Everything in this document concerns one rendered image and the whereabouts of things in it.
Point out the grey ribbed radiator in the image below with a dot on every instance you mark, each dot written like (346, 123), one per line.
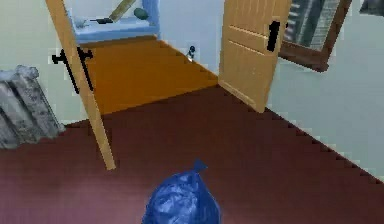
(25, 106)

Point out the light wooden room door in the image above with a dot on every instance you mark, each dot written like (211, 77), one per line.
(77, 83)

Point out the blue tied rubbish bag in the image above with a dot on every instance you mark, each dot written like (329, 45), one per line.
(181, 200)

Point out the black flat object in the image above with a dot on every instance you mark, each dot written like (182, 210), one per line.
(102, 20)

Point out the light wooden panelled door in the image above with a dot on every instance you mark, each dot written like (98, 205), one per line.
(248, 53)

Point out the dark green round object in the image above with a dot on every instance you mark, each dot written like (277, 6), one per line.
(141, 13)

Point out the small grey white object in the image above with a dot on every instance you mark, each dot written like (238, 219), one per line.
(80, 22)

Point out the brown framed wall picture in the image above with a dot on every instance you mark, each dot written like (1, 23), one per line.
(313, 30)

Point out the light blue shelf unit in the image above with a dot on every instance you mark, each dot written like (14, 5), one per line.
(116, 28)

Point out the tan wooden stick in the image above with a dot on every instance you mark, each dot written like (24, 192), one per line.
(122, 10)

